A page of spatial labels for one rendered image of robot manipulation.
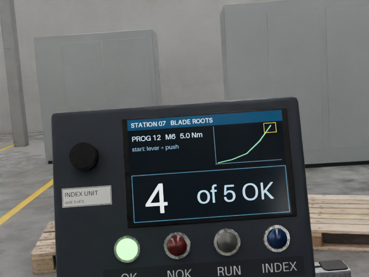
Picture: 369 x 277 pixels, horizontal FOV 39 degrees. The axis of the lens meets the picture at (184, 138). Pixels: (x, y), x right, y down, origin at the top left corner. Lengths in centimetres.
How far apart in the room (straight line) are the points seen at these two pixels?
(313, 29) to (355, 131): 135
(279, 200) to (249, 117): 9
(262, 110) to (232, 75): 587
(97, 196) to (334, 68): 614
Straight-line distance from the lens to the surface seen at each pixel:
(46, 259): 373
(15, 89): 1102
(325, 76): 659
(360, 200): 455
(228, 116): 54
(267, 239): 54
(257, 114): 55
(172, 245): 53
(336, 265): 64
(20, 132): 1106
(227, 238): 53
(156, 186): 53
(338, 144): 669
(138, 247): 53
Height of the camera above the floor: 129
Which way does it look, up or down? 7 degrees down
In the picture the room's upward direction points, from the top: 4 degrees counter-clockwise
